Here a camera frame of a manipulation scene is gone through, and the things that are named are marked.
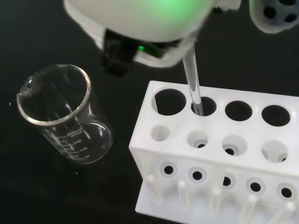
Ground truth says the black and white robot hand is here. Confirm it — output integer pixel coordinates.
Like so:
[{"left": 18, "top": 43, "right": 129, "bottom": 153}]
[{"left": 63, "top": 0, "right": 299, "bottom": 77}]

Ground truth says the white test tube rack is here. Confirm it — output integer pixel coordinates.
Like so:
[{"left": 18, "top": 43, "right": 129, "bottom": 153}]
[{"left": 128, "top": 80, "right": 299, "bottom": 224}]

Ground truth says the clear glass beaker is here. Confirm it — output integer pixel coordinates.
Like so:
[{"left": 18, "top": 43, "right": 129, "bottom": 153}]
[{"left": 16, "top": 63, "right": 114, "bottom": 165}]

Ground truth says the black bench cloth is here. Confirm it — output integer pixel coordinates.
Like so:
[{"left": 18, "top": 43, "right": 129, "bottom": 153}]
[{"left": 0, "top": 0, "right": 299, "bottom": 224}]

